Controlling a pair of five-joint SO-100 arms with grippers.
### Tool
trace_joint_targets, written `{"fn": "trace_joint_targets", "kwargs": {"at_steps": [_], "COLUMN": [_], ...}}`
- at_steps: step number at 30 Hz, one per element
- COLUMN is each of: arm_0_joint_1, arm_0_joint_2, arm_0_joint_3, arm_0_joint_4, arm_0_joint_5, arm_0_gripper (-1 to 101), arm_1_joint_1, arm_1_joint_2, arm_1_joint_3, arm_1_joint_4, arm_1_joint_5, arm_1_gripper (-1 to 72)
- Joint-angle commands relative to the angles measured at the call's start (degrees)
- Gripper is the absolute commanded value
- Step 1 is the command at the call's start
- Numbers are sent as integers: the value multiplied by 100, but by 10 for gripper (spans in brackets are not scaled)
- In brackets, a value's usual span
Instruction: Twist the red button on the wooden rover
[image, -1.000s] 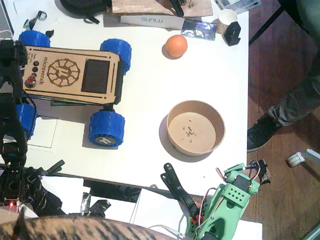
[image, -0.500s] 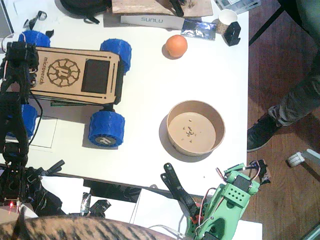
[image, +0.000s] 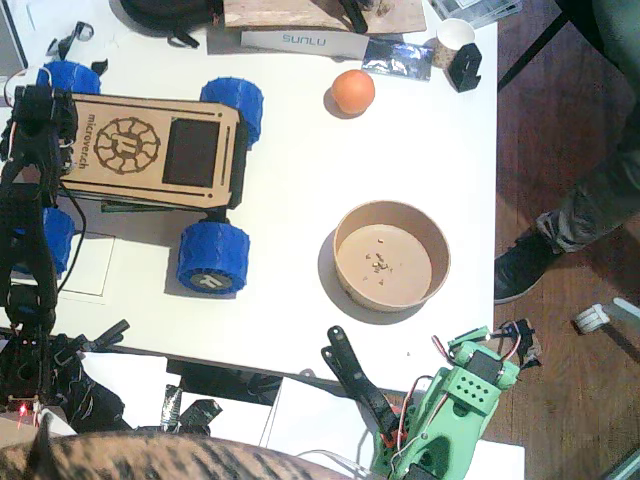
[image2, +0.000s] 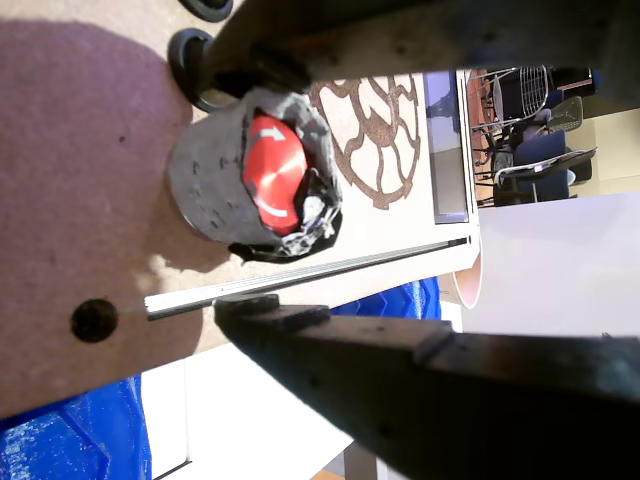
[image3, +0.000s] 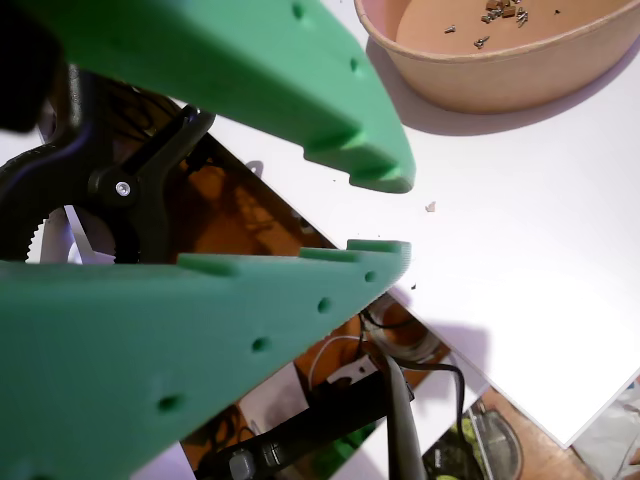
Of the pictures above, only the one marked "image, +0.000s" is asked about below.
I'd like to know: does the blue ribbed rover wheel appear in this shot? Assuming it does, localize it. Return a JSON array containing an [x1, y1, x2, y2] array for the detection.
[[35, 60, 102, 96], [199, 76, 265, 150], [177, 221, 251, 297], [12, 207, 76, 276]]

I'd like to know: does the white computer monitor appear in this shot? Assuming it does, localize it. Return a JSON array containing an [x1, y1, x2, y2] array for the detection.
[[0, 7, 29, 76]]

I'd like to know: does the black clamp with clear knob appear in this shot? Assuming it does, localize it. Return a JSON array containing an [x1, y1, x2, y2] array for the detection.
[[47, 20, 95, 56]]

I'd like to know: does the brown paper bowl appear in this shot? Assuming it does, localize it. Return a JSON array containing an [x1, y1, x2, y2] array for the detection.
[[332, 199, 453, 314]]

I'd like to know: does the black flat panel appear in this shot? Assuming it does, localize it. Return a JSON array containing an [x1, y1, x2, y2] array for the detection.
[[165, 357, 284, 407]]

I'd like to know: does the white paper sheet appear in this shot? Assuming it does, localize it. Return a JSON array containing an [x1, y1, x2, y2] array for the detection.
[[57, 232, 119, 305]]

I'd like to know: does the black crumpled packet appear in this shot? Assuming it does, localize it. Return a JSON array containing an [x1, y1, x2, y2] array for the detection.
[[177, 398, 224, 435]]

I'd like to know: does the black round zip case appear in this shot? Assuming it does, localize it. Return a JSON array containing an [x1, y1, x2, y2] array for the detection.
[[119, 0, 224, 49]]

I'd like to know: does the silver foil packet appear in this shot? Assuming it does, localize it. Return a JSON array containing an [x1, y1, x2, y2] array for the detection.
[[159, 383, 182, 434]]

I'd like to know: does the black sneaker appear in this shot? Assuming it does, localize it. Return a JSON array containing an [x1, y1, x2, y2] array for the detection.
[[493, 227, 564, 306]]

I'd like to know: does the brown striped fur fabric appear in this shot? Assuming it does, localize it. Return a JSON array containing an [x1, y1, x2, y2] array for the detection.
[[0, 414, 351, 480]]

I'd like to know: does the white chair caster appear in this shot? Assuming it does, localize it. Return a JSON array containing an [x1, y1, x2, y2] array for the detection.
[[572, 303, 614, 336]]

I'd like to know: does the black fabric bag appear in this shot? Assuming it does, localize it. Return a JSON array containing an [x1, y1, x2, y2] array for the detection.
[[54, 347, 129, 434]]

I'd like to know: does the white SUNLU box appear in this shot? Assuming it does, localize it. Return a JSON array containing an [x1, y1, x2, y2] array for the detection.
[[239, 29, 370, 61]]

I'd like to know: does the brown wooden board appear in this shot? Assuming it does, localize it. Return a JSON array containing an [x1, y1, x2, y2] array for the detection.
[[222, 0, 428, 35]]

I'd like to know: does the controller board with red LED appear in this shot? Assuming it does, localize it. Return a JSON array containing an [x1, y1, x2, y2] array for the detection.
[[4, 394, 44, 426]]

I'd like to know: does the orange fruit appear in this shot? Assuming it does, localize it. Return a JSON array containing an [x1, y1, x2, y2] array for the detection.
[[330, 69, 376, 117]]

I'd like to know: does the pale chair base leg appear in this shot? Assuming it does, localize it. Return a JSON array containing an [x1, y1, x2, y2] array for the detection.
[[610, 296, 640, 324]]

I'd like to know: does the person in black hoodie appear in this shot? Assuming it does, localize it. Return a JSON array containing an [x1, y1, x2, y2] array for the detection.
[[534, 0, 640, 254]]

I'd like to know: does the shiny foil bag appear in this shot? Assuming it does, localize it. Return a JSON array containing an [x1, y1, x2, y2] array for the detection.
[[360, 39, 434, 82]]

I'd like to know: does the black plastic printed part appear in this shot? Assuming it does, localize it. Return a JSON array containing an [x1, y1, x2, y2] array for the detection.
[[337, 0, 370, 34]]

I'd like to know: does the patterned paper cup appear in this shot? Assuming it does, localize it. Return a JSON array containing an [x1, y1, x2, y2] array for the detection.
[[432, 17, 476, 69]]

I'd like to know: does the black metal table leg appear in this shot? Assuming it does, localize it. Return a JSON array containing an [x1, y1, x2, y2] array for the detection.
[[497, 9, 571, 94]]

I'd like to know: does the clear plastic box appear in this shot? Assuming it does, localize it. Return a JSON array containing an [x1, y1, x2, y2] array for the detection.
[[429, 0, 524, 29]]

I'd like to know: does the black camera cable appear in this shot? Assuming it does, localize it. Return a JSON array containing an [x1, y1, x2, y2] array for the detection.
[[55, 185, 89, 296]]

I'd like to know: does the thin white cable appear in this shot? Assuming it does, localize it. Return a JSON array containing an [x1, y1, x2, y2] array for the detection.
[[294, 448, 374, 476]]

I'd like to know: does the black clamp with wires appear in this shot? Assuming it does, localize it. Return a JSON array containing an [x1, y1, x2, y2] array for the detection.
[[499, 318, 544, 371]]

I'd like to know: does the black table clamp handle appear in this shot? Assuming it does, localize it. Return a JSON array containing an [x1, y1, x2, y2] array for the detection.
[[74, 319, 131, 351]]

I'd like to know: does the black printed bracket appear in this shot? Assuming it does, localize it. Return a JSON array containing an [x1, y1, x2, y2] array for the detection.
[[446, 42, 484, 94]]

